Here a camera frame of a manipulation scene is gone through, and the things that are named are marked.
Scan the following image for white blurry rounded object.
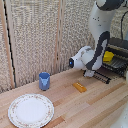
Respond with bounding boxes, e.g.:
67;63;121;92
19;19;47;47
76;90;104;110
110;103;128;128

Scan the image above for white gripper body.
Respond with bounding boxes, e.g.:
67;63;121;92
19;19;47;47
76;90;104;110
83;68;97;79

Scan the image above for black wire dish rack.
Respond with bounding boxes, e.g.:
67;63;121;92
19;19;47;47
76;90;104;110
79;66;112;85

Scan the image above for orange rectangular block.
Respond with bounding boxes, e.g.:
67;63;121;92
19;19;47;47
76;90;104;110
72;82;88;93

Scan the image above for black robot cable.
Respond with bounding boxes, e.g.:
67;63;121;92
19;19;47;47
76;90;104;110
120;9;128;39

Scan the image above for yellow bowl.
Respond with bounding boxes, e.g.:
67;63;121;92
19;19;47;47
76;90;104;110
102;50;115;64

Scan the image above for wooden screen post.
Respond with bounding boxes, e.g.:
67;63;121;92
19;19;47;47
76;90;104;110
0;0;16;90
53;0;65;73

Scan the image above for white floral rim plate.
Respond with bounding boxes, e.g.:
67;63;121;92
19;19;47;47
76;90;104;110
7;93;55;128

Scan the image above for blue cup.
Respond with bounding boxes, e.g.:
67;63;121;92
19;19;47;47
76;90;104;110
38;71;52;92

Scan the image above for black oven wire tray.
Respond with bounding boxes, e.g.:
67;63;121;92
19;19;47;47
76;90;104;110
99;56;128;74

